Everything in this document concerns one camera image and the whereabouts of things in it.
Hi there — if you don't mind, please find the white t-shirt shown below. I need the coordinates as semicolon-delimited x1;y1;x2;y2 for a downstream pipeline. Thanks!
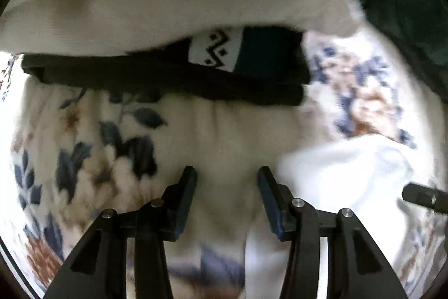
245;140;436;299

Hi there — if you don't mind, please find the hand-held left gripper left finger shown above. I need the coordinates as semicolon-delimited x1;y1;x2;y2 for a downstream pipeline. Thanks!
44;166;197;299

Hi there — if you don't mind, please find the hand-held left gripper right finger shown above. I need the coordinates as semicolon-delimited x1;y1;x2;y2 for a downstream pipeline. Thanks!
258;166;408;299

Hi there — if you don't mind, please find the black folded garment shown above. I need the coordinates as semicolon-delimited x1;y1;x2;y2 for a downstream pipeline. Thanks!
21;25;312;107

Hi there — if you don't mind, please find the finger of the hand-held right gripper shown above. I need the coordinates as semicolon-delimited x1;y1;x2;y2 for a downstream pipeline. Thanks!
402;183;448;214

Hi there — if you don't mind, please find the floral bed blanket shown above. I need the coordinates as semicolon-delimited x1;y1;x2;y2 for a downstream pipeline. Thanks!
0;29;445;299

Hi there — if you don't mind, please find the dark teal plush blanket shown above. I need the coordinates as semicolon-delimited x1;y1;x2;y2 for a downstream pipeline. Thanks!
341;0;448;96

